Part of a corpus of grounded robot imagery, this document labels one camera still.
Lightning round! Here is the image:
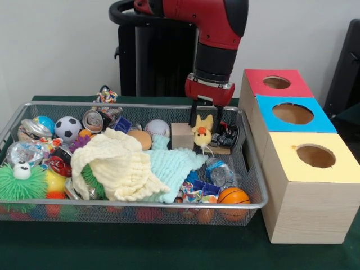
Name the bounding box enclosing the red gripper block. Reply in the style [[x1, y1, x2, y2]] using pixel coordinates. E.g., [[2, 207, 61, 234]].
[[184, 73, 236, 133]]

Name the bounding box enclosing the small yellow duck plush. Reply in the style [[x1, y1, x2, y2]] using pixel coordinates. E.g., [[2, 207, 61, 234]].
[[192, 114, 215, 157]]

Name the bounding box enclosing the crushed black drink can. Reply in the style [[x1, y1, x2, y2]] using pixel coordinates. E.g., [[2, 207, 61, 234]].
[[210, 122, 240, 149]]

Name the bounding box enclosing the mint green cloth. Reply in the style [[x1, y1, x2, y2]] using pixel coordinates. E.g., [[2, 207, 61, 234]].
[[146, 134, 209, 204]]

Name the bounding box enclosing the colourful knotted rope toy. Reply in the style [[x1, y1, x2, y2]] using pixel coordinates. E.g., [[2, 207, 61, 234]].
[[94, 85, 119, 104]]

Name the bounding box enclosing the cream yellow cloth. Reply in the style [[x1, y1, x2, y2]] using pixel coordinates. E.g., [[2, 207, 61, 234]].
[[70, 128, 171, 202]]

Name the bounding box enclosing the shallow metal mesh bin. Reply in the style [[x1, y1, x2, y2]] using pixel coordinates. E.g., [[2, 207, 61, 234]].
[[0, 101, 268, 227]]

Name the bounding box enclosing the wooden box with three holes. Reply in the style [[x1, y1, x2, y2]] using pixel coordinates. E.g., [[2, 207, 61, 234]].
[[238, 68, 360, 245]]

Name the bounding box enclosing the plain wooden cube block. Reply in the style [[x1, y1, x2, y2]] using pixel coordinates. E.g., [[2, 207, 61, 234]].
[[171, 123, 195, 150]]

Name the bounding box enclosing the white toy baseball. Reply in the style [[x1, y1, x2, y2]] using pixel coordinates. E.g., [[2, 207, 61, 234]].
[[145, 119, 171, 138]]

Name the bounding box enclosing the crushed clear water bottle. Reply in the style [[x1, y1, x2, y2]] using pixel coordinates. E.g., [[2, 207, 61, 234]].
[[206, 157, 242, 188]]

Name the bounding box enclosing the orange toy basketball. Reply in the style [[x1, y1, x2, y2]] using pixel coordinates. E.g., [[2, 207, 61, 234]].
[[217, 187, 251, 204]]

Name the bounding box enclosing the small toy soccer ball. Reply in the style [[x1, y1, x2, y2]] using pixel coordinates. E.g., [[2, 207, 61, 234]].
[[55, 116, 82, 143]]

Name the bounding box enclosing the dark green table cloth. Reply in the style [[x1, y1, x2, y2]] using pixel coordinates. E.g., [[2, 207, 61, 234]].
[[331, 108, 360, 136], [0, 95, 360, 270]]

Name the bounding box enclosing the black upright panel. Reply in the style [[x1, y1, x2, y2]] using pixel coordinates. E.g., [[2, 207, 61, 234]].
[[323, 19, 360, 113]]

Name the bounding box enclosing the green spiky ball with eyes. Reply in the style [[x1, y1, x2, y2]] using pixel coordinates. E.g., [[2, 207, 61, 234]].
[[0, 162, 47, 209]]

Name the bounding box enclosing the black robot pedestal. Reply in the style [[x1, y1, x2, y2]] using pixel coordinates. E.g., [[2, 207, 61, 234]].
[[109, 0, 200, 98]]

